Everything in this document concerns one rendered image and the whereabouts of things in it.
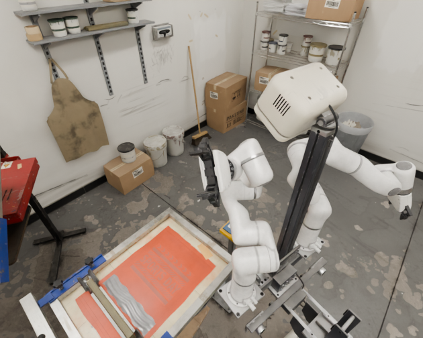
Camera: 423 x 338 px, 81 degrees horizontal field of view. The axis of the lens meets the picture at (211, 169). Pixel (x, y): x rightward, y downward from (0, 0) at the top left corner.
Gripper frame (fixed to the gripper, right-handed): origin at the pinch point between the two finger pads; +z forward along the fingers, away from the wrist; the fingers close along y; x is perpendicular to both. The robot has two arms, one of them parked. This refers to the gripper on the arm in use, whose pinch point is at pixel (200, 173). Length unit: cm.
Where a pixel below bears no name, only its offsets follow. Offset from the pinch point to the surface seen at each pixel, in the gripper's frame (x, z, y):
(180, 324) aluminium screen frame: 42, -51, 65
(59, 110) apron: 188, -136, -87
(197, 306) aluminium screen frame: 36, -59, 62
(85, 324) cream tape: 85, -39, 60
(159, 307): 55, -55, 60
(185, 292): 44, -65, 58
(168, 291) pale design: 53, -62, 56
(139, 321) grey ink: 61, -48, 63
